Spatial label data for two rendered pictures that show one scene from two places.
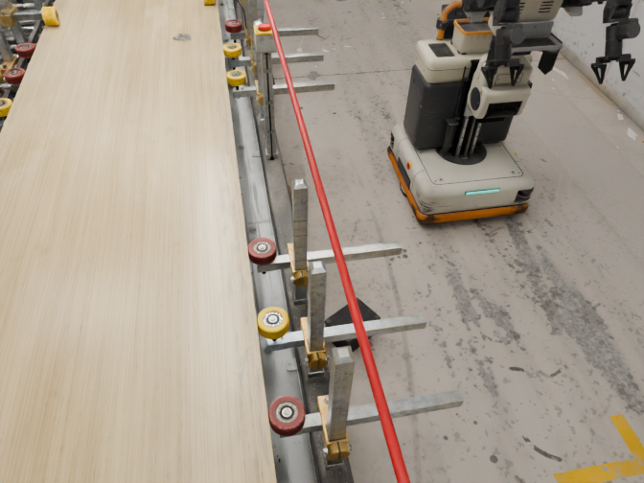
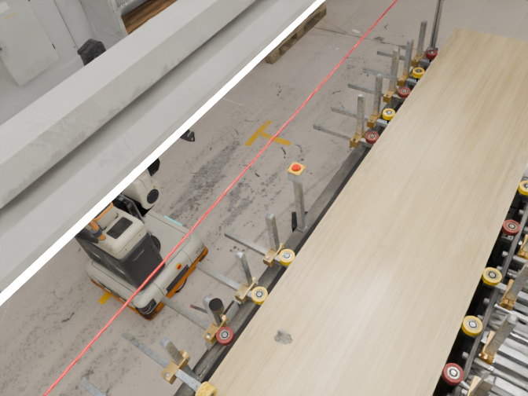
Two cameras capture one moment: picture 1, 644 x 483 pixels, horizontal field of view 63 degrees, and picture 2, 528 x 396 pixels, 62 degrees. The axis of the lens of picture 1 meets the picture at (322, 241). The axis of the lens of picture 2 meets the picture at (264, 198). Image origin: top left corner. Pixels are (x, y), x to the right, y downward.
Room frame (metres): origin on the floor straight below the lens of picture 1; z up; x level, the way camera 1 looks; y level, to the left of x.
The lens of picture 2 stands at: (2.75, 1.34, 2.80)
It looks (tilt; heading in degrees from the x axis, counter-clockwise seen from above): 49 degrees down; 234
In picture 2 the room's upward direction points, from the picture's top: 11 degrees counter-clockwise
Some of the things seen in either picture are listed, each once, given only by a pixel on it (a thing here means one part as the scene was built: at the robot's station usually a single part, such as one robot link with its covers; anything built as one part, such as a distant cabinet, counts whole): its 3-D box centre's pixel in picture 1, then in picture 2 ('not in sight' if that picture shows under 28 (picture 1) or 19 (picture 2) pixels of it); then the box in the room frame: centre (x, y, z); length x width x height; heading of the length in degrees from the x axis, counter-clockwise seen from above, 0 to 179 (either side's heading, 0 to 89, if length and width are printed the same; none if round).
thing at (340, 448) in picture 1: (333, 426); (390, 94); (0.53, -0.04, 0.83); 0.14 x 0.06 x 0.05; 12
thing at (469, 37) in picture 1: (477, 35); (95, 210); (2.51, -0.73, 0.87); 0.23 x 0.15 x 0.11; 102
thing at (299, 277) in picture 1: (298, 264); (357, 137); (1.01, 0.07, 0.83); 0.14 x 0.06 x 0.05; 12
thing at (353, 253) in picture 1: (330, 257); (342, 135); (1.05, -0.02, 0.83); 0.43 x 0.03 x 0.04; 102
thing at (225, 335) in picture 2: (234, 33); (226, 339); (2.48, 0.46, 0.85); 0.08 x 0.08 x 0.11
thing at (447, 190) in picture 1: (455, 167); (147, 259); (2.40, -0.75, 0.16); 0.67 x 0.64 x 0.25; 12
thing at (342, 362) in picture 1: (336, 414); (393, 79); (0.50, -0.05, 0.94); 0.04 x 0.04 x 0.48; 12
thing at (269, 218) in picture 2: (262, 79); (274, 243); (1.97, 0.27, 0.90); 0.04 x 0.04 x 0.48; 12
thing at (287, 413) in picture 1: (287, 423); (403, 97); (0.52, 0.06, 0.85); 0.08 x 0.08 x 0.11
